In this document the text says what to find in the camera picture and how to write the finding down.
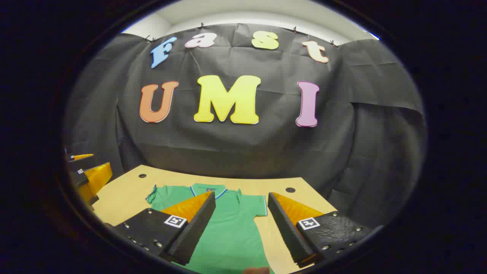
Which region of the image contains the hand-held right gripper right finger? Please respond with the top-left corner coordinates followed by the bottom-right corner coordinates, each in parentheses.
top-left (267, 192), bottom-right (373, 269)

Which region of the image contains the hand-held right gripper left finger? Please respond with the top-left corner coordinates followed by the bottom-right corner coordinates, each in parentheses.
top-left (112, 191), bottom-right (216, 266)

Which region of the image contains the green T-shirt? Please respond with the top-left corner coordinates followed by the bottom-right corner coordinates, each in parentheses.
top-left (146, 183), bottom-right (275, 274)

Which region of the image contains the black backdrop cloth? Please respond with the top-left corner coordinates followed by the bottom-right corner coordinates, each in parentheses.
top-left (63, 23), bottom-right (427, 229)

